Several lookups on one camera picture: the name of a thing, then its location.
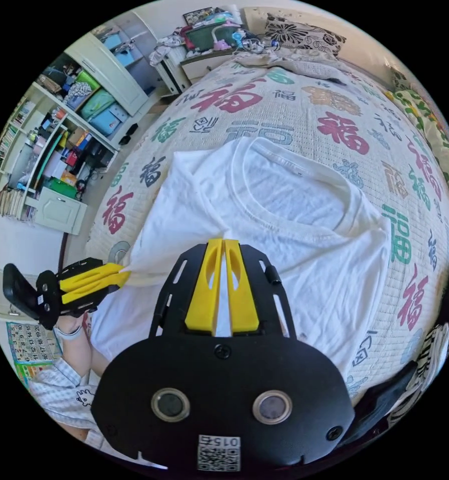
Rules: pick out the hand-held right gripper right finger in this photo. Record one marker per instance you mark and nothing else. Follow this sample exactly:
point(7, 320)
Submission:
point(243, 296)

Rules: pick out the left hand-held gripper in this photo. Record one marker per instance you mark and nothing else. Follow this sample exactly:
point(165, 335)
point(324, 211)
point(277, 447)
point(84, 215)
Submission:
point(47, 300)

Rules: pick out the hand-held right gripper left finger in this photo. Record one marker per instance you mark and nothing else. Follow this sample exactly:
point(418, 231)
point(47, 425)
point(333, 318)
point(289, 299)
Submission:
point(204, 292)

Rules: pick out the white short sleeve shirt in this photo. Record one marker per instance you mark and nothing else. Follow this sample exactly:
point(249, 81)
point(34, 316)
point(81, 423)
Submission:
point(284, 243)

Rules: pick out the person's left forearm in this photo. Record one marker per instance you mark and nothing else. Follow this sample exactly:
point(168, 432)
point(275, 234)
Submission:
point(82, 354)

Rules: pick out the person's left hand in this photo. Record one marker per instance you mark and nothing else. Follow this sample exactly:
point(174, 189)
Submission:
point(72, 323)

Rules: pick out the white cluttered shelf unit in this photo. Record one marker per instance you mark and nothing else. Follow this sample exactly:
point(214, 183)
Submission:
point(55, 210)

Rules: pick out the bed with printed quilt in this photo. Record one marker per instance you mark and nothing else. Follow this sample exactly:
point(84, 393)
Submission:
point(265, 101)

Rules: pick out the white bedside cabinet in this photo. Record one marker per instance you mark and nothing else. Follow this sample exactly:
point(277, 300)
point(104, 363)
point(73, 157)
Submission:
point(200, 69)

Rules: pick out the beige blanket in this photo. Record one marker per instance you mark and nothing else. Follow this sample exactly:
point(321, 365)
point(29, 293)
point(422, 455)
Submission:
point(314, 67)

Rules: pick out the green leaf print quilt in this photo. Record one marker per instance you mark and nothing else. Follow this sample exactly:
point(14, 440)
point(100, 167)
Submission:
point(430, 123)

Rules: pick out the black floral pillow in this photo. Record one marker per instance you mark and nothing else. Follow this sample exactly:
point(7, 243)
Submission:
point(303, 35)

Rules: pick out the wall calendar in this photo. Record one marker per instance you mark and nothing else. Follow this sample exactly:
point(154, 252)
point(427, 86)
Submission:
point(29, 345)

